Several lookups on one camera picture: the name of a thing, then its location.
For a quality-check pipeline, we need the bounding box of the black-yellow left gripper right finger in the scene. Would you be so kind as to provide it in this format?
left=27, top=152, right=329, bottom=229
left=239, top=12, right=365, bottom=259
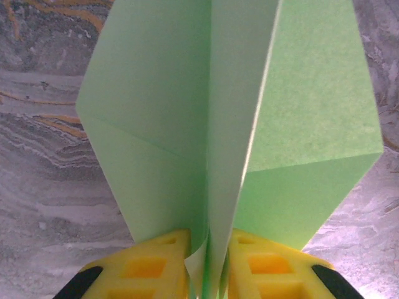
left=227, top=229, right=359, bottom=299

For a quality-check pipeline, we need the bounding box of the black-yellow left gripper left finger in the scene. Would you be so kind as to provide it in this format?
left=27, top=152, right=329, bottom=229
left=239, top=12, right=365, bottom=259
left=54, top=229, right=191, bottom=299

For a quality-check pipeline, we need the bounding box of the light green paper sheet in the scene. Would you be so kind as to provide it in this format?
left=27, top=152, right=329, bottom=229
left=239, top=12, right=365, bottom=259
left=75, top=0, right=384, bottom=299

